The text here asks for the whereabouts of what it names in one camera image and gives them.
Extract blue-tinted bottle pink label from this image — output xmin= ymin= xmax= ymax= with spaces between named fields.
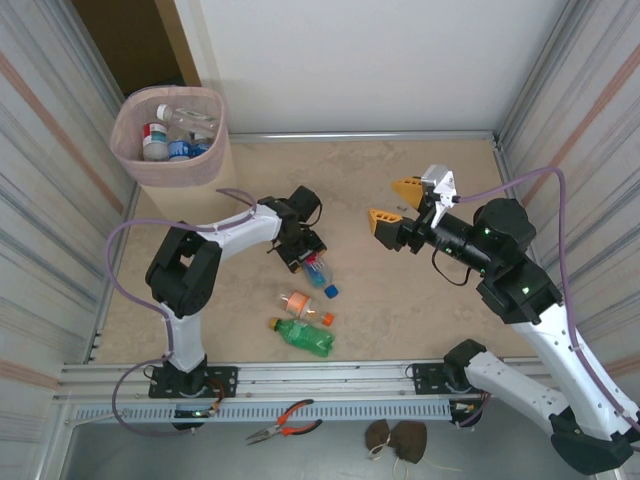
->
xmin=301 ymin=252 xmax=342 ymax=300

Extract orange handled pliers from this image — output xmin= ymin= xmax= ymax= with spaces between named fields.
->
xmin=244 ymin=398 xmax=324 ymax=447

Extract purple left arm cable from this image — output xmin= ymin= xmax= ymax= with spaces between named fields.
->
xmin=106 ymin=187 xmax=259 ymax=440

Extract aluminium table edge rail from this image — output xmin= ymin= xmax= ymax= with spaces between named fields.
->
xmin=233 ymin=130 xmax=499 ymax=145

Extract beige slatted waste bin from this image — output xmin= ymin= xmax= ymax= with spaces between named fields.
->
xmin=109 ymin=85 xmax=239 ymax=221

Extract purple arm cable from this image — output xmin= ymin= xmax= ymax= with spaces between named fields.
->
xmin=106 ymin=187 xmax=259 ymax=440
xmin=455 ymin=167 xmax=640 ymax=436

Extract thin black cable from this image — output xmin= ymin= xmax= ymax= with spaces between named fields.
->
xmin=431 ymin=247 xmax=472 ymax=288

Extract grey slotted cable duct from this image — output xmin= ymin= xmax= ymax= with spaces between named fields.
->
xmin=67 ymin=399 xmax=456 ymax=426

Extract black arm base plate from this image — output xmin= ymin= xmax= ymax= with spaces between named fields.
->
xmin=148 ymin=366 xmax=239 ymax=400
xmin=410 ymin=362 xmax=503 ymax=396

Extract thin white string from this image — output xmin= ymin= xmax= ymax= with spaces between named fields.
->
xmin=393 ymin=455 xmax=464 ymax=475
xmin=367 ymin=432 xmax=392 ymax=462

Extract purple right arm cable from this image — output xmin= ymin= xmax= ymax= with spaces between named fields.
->
xmin=455 ymin=167 xmax=640 ymax=436

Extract green soda bottle orange cap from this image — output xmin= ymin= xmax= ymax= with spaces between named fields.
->
xmin=268 ymin=316 xmax=336 ymax=360

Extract clear bottle red white label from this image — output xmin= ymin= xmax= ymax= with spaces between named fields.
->
xmin=142 ymin=123 xmax=170 ymax=162

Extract clear bottle orange label cap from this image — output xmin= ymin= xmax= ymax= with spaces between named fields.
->
xmin=281 ymin=291 xmax=336 ymax=327

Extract long aluminium mounting rail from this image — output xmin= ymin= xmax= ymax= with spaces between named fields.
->
xmin=52 ymin=355 xmax=599 ymax=401

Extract wooden door frame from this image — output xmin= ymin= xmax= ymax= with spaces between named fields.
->
xmin=154 ymin=0 xmax=202 ymax=85

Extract brown cloth pouch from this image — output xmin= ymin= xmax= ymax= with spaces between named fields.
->
xmin=363 ymin=419 xmax=397 ymax=451
xmin=391 ymin=420 xmax=429 ymax=465

